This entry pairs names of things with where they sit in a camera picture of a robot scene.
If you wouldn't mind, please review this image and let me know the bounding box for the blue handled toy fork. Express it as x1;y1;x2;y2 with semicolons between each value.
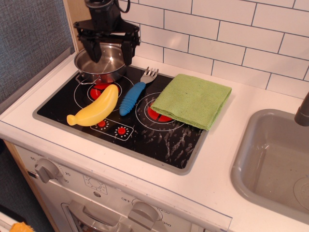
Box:
119;67;159;116

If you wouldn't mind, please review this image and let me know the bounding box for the black toy stovetop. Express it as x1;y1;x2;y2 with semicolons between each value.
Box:
33;73;208;175

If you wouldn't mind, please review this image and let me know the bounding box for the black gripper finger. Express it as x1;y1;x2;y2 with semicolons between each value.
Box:
82;38;101;63
121;41;135;66

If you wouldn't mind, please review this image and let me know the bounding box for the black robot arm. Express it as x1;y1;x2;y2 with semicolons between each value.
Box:
73;0;140;66

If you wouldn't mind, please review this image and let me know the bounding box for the grey timer knob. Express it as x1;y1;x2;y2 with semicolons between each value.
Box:
35;159;59;183

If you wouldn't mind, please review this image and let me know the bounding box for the grey oven knob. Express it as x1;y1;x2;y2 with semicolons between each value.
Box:
128;202;159;230

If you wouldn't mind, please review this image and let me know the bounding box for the grey faucet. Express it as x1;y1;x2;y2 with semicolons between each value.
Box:
294;93;309;127

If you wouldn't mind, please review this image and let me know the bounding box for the grey oven door handle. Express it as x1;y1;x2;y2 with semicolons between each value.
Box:
68;201;132;232

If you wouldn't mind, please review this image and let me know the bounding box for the wooden side post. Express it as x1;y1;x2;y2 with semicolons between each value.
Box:
63;0;91;52

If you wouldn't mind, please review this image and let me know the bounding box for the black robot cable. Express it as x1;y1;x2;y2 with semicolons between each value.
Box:
118;0;131;14

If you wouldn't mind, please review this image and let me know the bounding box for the grey sink basin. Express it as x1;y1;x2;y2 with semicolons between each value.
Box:
231;109;309;224

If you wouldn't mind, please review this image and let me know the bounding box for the green folded towel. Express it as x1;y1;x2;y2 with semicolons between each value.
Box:
151;74;232;131

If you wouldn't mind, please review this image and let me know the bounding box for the small steel pan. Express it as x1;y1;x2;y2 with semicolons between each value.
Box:
74;43;126;85

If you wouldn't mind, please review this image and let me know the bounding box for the yellow orange cloth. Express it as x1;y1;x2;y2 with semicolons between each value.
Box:
9;222;34;232

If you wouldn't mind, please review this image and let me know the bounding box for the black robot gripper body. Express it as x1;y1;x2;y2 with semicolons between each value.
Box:
73;4;140;45

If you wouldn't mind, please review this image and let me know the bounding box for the yellow plastic banana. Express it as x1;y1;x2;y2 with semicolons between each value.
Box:
67;84;118;127

